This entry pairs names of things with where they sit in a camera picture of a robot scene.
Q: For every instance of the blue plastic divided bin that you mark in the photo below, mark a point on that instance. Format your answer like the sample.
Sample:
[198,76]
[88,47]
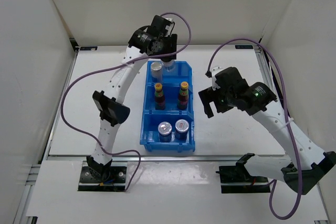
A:
[151,117]

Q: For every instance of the silver can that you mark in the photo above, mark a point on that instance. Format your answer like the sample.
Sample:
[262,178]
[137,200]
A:
[169,66]
[157,71]

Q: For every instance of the sauce bottle yellow cap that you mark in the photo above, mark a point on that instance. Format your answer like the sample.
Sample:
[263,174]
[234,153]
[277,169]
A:
[159,97]
[183,96]

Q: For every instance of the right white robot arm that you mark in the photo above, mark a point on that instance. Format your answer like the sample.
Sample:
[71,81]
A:
[304,164]

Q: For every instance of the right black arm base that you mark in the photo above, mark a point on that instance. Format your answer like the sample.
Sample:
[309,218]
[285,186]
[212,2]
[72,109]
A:
[234,183]

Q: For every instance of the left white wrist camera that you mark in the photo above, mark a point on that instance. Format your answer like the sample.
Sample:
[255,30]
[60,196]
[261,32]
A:
[170,23]

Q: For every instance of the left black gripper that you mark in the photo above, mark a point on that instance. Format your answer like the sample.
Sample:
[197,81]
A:
[170,39]

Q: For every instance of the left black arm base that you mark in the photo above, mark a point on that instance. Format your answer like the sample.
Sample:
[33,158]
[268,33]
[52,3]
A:
[115,181]

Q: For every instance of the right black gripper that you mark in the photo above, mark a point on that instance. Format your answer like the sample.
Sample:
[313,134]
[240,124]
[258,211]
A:
[209,95]

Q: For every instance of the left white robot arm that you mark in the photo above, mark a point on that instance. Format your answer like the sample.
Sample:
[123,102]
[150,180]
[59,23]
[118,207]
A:
[110,100]

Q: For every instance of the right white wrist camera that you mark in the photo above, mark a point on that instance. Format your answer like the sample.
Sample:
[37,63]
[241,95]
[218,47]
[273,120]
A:
[212,73]

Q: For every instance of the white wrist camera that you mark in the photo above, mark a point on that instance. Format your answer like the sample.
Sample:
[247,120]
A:
[212,73]
[170,23]

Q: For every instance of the aluminium table frame rail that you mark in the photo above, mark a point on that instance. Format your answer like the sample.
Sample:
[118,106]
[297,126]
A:
[265,61]

